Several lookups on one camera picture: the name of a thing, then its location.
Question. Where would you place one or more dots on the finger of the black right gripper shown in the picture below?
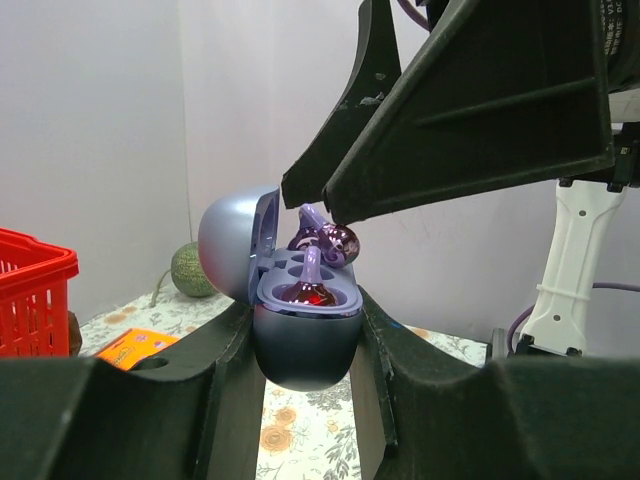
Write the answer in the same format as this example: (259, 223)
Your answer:
(375, 70)
(501, 94)

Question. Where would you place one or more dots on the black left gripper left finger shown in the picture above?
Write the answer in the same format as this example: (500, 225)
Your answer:
(192, 411)

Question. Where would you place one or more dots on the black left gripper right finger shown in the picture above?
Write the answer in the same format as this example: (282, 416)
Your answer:
(421, 413)

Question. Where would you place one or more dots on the lavender earbud charging case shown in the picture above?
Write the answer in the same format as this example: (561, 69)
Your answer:
(299, 347)

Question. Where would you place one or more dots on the purple metallic earbud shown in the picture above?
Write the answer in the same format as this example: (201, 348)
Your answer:
(310, 289)
(339, 245)

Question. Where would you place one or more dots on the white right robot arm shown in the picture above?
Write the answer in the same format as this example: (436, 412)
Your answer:
(585, 204)

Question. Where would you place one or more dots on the orange snack box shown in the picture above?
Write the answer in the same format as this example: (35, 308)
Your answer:
(134, 345)

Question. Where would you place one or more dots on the floral patterned table mat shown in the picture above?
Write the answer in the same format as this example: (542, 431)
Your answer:
(303, 435)

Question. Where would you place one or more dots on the green melon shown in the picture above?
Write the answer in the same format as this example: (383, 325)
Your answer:
(187, 275)

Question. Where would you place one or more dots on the brown jar with label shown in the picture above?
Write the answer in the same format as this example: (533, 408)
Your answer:
(74, 334)

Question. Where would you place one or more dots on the red plastic shopping basket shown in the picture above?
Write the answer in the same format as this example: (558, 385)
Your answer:
(34, 296)

